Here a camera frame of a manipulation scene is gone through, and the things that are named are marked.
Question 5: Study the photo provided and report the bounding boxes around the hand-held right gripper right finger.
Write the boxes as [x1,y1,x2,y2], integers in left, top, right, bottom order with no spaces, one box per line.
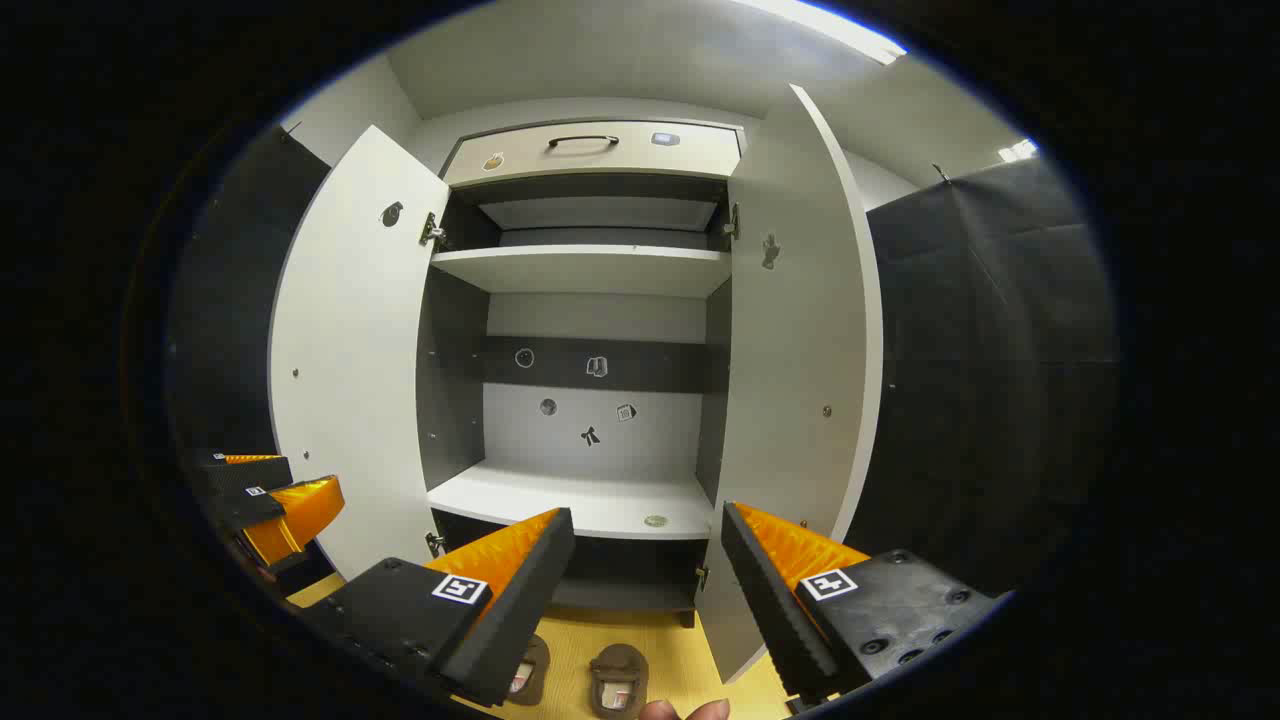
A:
[720,501,1006,706]

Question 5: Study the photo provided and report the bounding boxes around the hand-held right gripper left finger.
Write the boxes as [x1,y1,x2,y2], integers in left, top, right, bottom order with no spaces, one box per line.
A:
[300,507,578,708]

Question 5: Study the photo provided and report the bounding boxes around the brown fuzzy shoe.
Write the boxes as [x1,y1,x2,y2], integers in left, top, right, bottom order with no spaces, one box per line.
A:
[505,635,551,706]
[588,643,651,719]

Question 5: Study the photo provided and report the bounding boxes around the white shoe cabinet door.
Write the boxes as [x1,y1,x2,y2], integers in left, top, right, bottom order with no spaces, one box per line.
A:
[693,84,886,686]
[268,125,453,581]

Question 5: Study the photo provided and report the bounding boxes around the white shoe cabinet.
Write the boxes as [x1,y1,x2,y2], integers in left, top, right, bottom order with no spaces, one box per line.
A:
[268,84,886,686]

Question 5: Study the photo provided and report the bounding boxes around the white cabinet shelf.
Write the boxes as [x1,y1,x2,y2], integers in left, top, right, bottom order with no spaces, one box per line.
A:
[427,460,716,541]
[430,245,733,299]

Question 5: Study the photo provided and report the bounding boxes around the beige cabinet drawer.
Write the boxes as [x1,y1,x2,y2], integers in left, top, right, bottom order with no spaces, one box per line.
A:
[440,120,746,189]

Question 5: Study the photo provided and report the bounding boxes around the black backdrop cloth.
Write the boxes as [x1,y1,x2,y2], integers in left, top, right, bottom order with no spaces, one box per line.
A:
[165,125,336,601]
[845,155,1119,601]

